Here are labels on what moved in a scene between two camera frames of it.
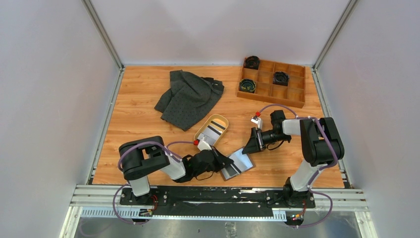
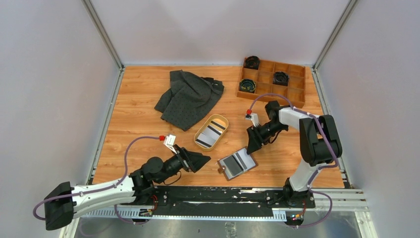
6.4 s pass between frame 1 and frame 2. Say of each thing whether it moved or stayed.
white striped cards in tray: stayed
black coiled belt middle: stayed
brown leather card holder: stayed
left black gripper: moved
